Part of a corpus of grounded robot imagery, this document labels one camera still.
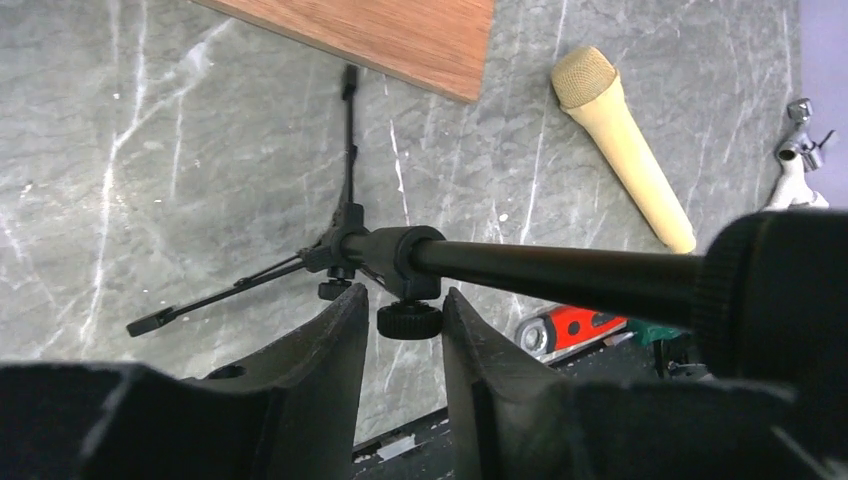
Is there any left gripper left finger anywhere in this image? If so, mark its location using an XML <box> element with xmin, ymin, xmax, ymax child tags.
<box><xmin>1</xmin><ymin>284</ymin><xmax>369</xmax><ymax>479</ymax></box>

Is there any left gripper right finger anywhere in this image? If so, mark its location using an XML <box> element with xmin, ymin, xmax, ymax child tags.
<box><xmin>442</xmin><ymin>289</ymin><xmax>847</xmax><ymax>479</ymax></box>

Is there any black tripod shock mount stand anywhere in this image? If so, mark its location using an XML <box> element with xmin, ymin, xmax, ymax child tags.
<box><xmin>125</xmin><ymin>63</ymin><xmax>848</xmax><ymax>392</ymax></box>

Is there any beige gold microphone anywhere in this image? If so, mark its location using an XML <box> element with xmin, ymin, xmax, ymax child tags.
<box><xmin>551</xmin><ymin>46</ymin><xmax>697</xmax><ymax>254</ymax></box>

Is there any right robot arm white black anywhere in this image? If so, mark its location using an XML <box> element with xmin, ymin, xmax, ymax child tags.
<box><xmin>762</xmin><ymin>98</ymin><xmax>836</xmax><ymax>211</ymax></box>

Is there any green small connector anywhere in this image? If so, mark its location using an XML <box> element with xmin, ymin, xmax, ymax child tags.
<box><xmin>627</xmin><ymin>319</ymin><xmax>682</xmax><ymax>346</ymax></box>

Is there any brown wooden board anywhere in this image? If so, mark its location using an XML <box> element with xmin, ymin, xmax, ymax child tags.
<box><xmin>205</xmin><ymin>0</ymin><xmax>495</xmax><ymax>103</ymax></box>

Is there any red handled adjustable wrench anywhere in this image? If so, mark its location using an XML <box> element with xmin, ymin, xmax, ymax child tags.
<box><xmin>512</xmin><ymin>305</ymin><xmax>628</xmax><ymax>364</ymax></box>

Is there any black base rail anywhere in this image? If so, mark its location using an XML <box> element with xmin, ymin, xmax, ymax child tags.
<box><xmin>352</xmin><ymin>333</ymin><xmax>658</xmax><ymax>479</ymax></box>

